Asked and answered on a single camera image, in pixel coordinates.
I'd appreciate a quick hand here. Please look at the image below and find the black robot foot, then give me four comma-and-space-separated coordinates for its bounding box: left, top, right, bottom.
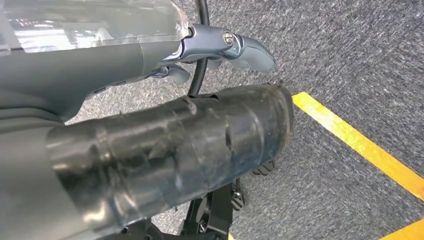
109, 161, 276, 240

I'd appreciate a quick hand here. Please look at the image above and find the yellow floor tape marking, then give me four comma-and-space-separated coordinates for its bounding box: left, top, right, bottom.
227, 92, 424, 240

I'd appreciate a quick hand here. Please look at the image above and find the black cable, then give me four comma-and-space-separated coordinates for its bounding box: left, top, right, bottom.
186, 0, 212, 98

